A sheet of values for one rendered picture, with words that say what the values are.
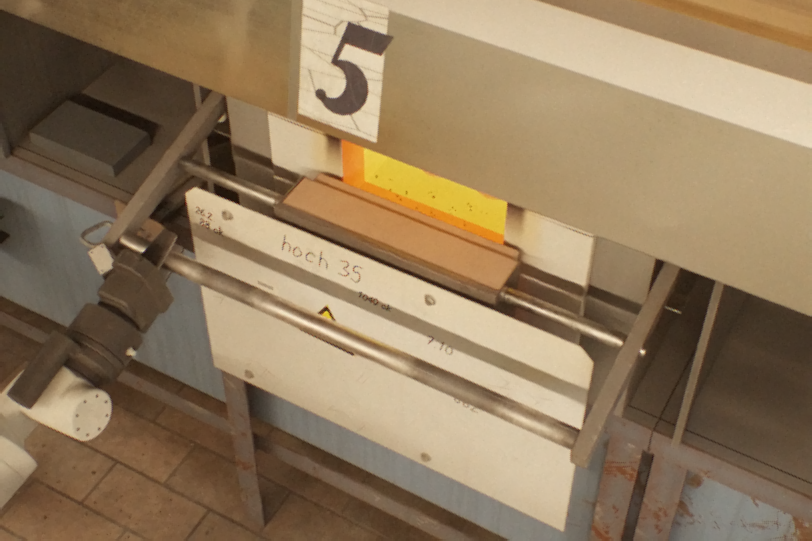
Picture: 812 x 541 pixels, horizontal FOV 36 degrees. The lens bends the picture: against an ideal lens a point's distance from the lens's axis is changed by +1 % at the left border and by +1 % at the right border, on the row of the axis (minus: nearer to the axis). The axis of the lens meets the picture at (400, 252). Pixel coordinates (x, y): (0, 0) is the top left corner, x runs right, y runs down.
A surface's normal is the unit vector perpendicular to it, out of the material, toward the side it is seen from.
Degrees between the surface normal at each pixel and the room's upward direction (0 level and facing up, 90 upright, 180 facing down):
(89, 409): 76
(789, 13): 33
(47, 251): 90
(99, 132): 0
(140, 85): 0
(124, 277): 15
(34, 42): 90
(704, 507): 90
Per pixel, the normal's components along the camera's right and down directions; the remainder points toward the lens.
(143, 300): 0.87, 0.36
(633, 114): -0.48, 0.49
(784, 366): 0.00, -0.70
